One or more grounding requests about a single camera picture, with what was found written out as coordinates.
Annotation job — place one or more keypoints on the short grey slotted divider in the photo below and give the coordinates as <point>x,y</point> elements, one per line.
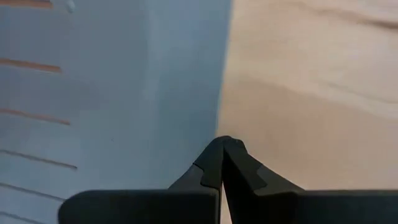
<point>124,93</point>

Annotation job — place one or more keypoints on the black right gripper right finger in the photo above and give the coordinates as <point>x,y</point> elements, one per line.
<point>311,208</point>

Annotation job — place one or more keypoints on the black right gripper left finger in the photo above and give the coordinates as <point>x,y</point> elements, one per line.
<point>140,208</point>

